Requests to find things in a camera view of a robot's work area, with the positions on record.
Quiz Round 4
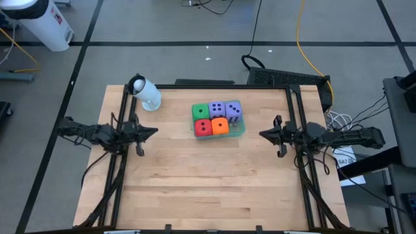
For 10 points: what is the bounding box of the curved black cable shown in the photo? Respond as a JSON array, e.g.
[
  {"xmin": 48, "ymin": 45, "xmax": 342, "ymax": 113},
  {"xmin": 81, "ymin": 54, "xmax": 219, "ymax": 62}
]
[{"xmin": 181, "ymin": 0, "xmax": 235, "ymax": 16}]

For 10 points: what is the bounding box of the black object on cart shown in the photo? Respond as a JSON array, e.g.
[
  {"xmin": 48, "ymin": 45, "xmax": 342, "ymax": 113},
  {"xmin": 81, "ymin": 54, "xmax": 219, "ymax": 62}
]
[{"xmin": 394, "ymin": 70, "xmax": 416, "ymax": 113}]

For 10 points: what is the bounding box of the red foam die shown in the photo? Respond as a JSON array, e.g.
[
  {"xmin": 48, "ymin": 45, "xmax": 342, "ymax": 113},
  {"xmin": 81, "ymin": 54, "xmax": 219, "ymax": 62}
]
[{"xmin": 194, "ymin": 118, "xmax": 214, "ymax": 138}]

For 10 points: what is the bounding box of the orange foam die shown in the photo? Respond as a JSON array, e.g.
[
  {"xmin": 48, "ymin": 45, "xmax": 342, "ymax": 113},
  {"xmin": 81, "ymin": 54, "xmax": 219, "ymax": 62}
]
[{"xmin": 211, "ymin": 116, "xmax": 230, "ymax": 136}]

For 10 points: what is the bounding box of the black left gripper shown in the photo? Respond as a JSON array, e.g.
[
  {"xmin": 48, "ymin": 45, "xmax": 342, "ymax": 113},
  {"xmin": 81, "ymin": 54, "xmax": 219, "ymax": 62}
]
[{"xmin": 122, "ymin": 113, "xmax": 159, "ymax": 157}]

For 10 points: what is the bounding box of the black desk beam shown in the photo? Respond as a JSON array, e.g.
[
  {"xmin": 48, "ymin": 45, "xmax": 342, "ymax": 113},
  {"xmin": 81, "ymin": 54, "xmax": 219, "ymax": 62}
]
[{"xmin": 337, "ymin": 146, "xmax": 404, "ymax": 181}]

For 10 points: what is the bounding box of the long black cable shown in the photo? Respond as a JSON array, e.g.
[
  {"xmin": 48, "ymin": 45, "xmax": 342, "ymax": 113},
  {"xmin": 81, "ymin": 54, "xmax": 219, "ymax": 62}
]
[{"xmin": 240, "ymin": 0, "xmax": 266, "ymax": 71}]

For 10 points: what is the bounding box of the white cable bundle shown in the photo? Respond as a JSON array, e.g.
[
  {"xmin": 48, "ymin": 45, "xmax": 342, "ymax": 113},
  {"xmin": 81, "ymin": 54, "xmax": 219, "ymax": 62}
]
[{"xmin": 324, "ymin": 110, "xmax": 354, "ymax": 149}]

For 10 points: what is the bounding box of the black caster base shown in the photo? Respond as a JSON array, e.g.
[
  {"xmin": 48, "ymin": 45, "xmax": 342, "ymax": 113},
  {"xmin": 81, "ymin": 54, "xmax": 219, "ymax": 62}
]
[{"xmin": 0, "ymin": 101, "xmax": 14, "ymax": 123}]

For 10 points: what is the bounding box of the purple foam die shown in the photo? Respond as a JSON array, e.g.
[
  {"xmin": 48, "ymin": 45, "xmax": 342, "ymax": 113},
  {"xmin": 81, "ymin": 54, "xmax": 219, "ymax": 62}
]
[
  {"xmin": 225, "ymin": 101, "xmax": 243, "ymax": 124},
  {"xmin": 209, "ymin": 101, "xmax": 227, "ymax": 120}
]

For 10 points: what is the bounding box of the grey cart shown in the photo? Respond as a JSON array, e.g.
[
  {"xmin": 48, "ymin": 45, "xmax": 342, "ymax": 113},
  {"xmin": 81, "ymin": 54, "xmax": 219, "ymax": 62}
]
[{"xmin": 382, "ymin": 76, "xmax": 416, "ymax": 168}]

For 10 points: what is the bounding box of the black aluminium frame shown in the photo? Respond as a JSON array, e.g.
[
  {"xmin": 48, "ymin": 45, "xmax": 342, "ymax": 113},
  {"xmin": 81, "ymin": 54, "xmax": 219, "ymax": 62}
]
[{"xmin": 73, "ymin": 83, "xmax": 352, "ymax": 234}]

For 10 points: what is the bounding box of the white cylindrical bin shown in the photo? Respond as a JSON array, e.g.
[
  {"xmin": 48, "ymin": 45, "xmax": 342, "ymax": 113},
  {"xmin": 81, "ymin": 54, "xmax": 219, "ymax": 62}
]
[{"xmin": 0, "ymin": 0, "xmax": 75, "ymax": 52}]

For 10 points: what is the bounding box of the grey metal stand foot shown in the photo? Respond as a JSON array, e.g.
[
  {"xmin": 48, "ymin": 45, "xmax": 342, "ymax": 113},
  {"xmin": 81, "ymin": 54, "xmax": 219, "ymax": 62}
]
[{"xmin": 0, "ymin": 71, "xmax": 35, "ymax": 83}]

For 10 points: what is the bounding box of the white paper label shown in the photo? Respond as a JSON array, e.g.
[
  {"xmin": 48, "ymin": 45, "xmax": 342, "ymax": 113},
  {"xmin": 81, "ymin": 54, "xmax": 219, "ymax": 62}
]
[{"xmin": 331, "ymin": 148, "xmax": 367, "ymax": 188}]

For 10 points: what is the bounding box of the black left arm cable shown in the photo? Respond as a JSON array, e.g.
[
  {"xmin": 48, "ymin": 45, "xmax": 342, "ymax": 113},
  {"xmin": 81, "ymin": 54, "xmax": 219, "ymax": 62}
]
[{"xmin": 80, "ymin": 151, "xmax": 110, "ymax": 189}]

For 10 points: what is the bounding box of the green foam die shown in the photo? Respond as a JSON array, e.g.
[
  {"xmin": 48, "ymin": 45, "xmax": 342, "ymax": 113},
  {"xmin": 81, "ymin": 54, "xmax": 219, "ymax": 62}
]
[{"xmin": 191, "ymin": 103, "xmax": 211, "ymax": 122}]

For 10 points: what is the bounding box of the teal translucent plastic tray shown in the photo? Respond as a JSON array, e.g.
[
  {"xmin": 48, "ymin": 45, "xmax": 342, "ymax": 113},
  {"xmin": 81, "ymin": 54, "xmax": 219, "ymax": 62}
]
[{"xmin": 190, "ymin": 99, "xmax": 246, "ymax": 141}]

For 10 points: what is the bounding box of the thick yellow cable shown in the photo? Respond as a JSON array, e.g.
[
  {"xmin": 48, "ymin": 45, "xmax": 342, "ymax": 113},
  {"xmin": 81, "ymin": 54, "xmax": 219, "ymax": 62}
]
[{"xmin": 295, "ymin": 0, "xmax": 335, "ymax": 98}]

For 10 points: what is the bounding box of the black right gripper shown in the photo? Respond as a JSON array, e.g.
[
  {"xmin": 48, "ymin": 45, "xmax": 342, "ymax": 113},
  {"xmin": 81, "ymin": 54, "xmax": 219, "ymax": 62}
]
[{"xmin": 259, "ymin": 114, "xmax": 308, "ymax": 159}]

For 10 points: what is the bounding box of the thin yellow cable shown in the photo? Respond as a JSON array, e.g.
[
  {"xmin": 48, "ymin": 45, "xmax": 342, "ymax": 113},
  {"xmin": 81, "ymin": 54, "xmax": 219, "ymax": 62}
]
[{"xmin": 0, "ymin": 27, "xmax": 42, "ymax": 74}]

